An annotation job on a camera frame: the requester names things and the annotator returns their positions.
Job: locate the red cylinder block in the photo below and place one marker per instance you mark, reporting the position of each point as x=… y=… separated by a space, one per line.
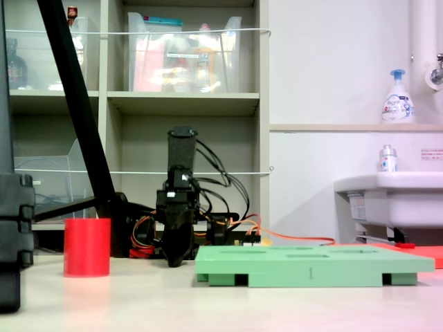
x=87 y=247

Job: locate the black motor block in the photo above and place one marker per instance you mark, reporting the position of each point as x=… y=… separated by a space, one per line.
x=219 y=230

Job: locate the green shape-hole board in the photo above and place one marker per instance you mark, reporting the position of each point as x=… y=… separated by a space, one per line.
x=311 y=266

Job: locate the small circuit board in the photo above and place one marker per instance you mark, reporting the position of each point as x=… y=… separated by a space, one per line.
x=251 y=243

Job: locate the beige shelf unit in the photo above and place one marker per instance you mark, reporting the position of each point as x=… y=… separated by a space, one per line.
x=183 y=100

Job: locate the short black tripod leg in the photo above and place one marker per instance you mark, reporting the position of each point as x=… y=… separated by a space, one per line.
x=62 y=209

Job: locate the pink packet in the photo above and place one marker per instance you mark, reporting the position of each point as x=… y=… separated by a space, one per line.
x=147 y=65

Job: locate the yellow orange bottle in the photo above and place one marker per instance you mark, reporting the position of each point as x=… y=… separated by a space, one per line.
x=205 y=62

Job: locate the long black tripod leg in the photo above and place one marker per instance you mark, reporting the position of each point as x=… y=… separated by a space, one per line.
x=76 y=103

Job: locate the large clear plastic bin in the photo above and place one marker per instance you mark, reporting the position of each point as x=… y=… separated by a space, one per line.
x=228 y=62

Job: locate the notched black stack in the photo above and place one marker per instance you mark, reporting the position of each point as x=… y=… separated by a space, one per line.
x=14 y=221

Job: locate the clear bin with bottles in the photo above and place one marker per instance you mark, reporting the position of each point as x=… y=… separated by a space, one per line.
x=41 y=62

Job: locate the dark round bottle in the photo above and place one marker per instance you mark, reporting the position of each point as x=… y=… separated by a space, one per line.
x=15 y=69

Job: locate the small clear bottle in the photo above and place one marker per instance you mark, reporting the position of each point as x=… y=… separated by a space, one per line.
x=387 y=160

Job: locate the bottle with red cap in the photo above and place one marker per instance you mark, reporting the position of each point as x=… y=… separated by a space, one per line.
x=72 y=14

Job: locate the white sink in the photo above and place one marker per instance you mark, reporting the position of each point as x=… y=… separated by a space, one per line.
x=398 y=200

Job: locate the small red clip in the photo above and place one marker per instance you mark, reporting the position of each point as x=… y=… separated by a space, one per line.
x=405 y=245

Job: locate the white blue pump bottle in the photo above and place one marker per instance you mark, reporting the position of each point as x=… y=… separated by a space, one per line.
x=398 y=103

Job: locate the metal faucet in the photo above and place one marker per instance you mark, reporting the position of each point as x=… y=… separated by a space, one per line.
x=435 y=74

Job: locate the white wall ledge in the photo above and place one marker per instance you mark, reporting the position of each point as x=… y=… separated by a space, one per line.
x=346 y=127

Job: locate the dark grey post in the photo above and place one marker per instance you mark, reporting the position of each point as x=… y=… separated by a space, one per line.
x=5 y=103

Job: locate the red-print wall label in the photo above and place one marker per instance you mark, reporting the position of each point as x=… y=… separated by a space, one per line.
x=432 y=154

